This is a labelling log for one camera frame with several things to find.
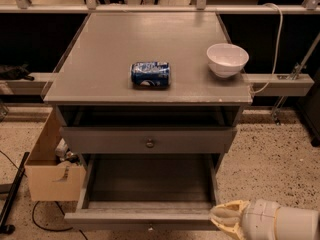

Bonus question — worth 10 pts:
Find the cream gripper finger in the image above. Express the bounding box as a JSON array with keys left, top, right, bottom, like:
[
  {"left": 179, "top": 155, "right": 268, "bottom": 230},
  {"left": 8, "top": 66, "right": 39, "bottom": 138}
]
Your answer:
[{"left": 210, "top": 204, "right": 237, "bottom": 230}]

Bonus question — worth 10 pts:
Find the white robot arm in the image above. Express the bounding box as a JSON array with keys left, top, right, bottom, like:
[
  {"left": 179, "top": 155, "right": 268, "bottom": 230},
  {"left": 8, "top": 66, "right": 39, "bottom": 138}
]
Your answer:
[{"left": 210, "top": 199, "right": 320, "bottom": 240}]

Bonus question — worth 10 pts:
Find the grey wooden drawer cabinet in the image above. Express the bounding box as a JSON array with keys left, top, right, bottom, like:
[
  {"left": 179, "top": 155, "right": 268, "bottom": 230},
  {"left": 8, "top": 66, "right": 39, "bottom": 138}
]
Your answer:
[{"left": 43, "top": 11, "right": 254, "bottom": 172}]

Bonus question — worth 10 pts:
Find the grey top drawer with knob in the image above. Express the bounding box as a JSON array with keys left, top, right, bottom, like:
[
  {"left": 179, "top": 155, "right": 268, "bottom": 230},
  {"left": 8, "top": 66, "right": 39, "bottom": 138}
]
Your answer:
[{"left": 60, "top": 127, "right": 237, "bottom": 154}]

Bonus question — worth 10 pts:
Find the white ceramic bowl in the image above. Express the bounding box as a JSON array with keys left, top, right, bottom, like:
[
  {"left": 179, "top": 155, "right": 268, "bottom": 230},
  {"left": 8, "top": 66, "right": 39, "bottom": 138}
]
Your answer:
[{"left": 206, "top": 43, "right": 249, "bottom": 78}]

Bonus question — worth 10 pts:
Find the blue soda can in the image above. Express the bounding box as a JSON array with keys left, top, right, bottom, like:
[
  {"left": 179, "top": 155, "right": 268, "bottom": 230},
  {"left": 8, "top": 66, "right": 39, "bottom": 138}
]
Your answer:
[{"left": 130, "top": 61, "right": 171, "bottom": 87}]

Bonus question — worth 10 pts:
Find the cardboard box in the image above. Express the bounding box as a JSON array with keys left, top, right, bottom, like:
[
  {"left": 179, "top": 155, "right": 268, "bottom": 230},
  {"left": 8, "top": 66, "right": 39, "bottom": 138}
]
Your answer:
[{"left": 25, "top": 111, "right": 86, "bottom": 201}]

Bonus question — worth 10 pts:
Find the black pole stand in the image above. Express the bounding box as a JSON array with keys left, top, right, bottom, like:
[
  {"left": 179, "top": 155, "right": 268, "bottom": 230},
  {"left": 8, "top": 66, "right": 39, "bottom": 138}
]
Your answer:
[{"left": 0, "top": 152, "right": 29, "bottom": 235}]

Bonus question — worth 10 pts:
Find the black floor cable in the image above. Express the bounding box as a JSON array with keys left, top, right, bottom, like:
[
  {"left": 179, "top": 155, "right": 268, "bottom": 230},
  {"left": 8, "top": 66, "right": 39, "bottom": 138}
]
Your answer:
[{"left": 31, "top": 201, "right": 88, "bottom": 240}]

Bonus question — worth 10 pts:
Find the white cable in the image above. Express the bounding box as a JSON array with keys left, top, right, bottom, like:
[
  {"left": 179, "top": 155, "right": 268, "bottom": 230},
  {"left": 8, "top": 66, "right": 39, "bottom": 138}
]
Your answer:
[{"left": 249, "top": 2, "right": 284, "bottom": 96}]

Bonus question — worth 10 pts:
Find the black object on rail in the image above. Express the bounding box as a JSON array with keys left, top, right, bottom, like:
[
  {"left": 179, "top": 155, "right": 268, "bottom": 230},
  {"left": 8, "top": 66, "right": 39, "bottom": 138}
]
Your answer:
[{"left": 0, "top": 64, "right": 34, "bottom": 81}]

